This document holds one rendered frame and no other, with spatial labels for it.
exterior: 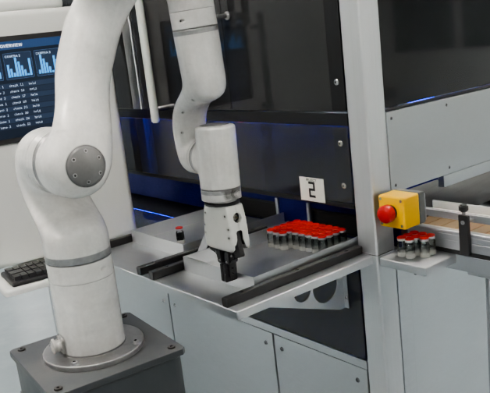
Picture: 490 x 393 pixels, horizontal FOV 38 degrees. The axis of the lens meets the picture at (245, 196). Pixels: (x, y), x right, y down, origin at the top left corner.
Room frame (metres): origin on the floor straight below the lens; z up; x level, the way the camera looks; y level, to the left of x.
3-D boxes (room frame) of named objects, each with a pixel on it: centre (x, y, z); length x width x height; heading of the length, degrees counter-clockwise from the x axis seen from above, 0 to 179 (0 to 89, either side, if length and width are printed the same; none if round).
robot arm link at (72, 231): (1.29, 0.34, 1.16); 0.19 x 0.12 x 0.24; 35
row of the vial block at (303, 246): (1.67, -0.12, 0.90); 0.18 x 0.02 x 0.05; 38
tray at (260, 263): (1.61, -0.05, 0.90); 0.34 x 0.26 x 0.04; 128
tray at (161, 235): (1.92, 0.11, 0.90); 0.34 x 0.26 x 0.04; 127
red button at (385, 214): (1.49, -0.30, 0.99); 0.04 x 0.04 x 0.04; 37
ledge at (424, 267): (1.53, -0.38, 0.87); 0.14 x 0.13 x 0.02; 127
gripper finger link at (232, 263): (1.43, 0.04, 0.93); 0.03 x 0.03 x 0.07; 37
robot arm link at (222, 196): (1.45, 0.05, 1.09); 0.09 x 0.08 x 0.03; 37
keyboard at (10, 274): (2.02, 0.52, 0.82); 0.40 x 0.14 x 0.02; 121
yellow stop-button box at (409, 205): (1.52, -0.34, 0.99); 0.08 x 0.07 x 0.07; 127
